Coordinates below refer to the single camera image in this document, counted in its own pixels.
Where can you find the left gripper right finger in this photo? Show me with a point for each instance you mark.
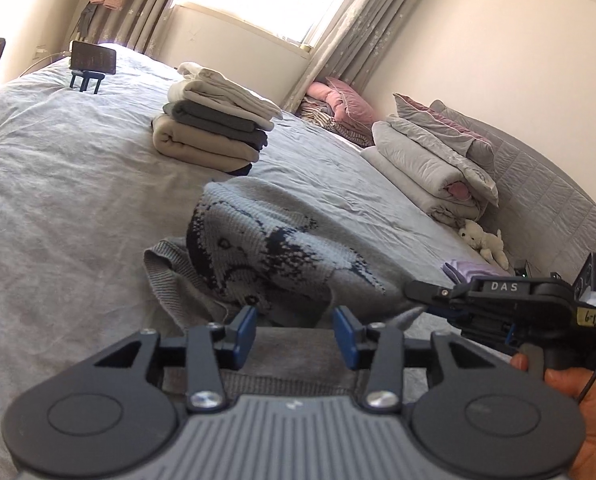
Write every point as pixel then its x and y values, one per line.
pixel 445 408

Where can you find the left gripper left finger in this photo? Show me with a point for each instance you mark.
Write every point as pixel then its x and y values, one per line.
pixel 116 410

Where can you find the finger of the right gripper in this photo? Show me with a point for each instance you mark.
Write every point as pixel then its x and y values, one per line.
pixel 426 293

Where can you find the grey knitted cat sweater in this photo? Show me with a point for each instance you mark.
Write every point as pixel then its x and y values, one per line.
pixel 252 244

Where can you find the right hand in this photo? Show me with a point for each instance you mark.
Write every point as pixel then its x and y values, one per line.
pixel 571 383

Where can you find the purple cloth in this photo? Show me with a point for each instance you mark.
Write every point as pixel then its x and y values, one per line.
pixel 462 271

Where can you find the white plush toy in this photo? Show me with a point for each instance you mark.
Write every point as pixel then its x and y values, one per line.
pixel 490 246

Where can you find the grey padded headboard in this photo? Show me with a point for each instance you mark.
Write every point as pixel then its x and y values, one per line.
pixel 546 219

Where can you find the grey folded duvet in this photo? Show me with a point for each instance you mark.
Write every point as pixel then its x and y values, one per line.
pixel 445 184

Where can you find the grey pink pillow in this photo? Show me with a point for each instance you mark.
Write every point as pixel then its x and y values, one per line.
pixel 462 140

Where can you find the pink pillow by window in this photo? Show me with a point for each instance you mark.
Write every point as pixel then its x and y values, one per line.
pixel 346 103

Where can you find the grey bed sheet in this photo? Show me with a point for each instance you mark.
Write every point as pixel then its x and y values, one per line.
pixel 83 194

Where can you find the right grey curtain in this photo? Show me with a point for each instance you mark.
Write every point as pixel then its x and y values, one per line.
pixel 355 43

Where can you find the grey curtain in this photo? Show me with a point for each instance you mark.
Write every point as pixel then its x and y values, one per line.
pixel 355 43
pixel 137 24

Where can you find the tan folded garment bottom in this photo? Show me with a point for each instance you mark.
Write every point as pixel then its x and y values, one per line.
pixel 198 147

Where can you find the dark grey folded garment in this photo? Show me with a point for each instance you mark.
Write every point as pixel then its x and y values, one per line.
pixel 213 121

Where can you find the cream folded garment top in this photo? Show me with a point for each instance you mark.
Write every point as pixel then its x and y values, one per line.
pixel 194 71

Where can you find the blue phone stand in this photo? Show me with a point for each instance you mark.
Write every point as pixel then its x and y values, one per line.
pixel 85 78

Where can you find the phone on blue stand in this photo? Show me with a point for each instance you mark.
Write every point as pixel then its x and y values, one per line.
pixel 91 57

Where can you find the left grey curtain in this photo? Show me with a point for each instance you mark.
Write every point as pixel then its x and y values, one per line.
pixel 137 24

